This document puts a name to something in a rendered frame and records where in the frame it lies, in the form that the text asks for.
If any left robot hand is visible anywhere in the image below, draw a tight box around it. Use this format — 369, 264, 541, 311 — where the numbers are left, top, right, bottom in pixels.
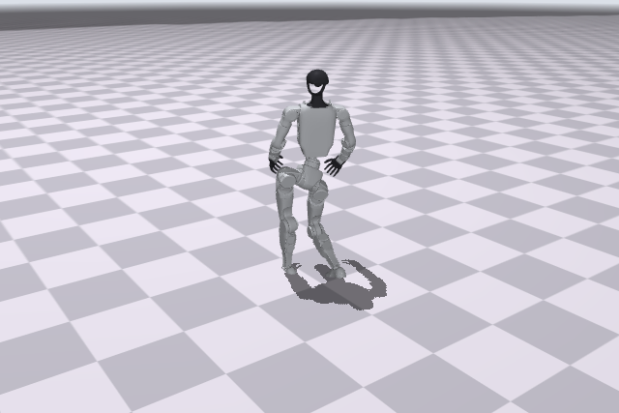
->
269, 155, 283, 174

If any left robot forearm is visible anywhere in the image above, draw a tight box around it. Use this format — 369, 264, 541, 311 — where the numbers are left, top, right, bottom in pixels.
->
268, 137, 281, 163

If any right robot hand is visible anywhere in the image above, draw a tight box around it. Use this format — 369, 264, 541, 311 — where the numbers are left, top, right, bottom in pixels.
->
324, 155, 345, 177

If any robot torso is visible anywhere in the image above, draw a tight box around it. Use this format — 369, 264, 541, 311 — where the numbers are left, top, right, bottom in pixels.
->
295, 100, 337, 192

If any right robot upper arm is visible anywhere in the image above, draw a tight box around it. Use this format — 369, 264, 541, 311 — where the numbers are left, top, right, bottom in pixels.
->
335, 105, 356, 148

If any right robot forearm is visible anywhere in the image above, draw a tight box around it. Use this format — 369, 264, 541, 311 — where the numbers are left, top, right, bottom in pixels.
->
336, 143, 356, 164

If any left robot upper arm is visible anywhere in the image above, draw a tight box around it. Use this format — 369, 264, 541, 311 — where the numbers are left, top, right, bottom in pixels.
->
272, 105, 301, 150

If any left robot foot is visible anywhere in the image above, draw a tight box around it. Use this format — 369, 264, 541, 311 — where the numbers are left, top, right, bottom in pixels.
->
281, 265, 297, 275

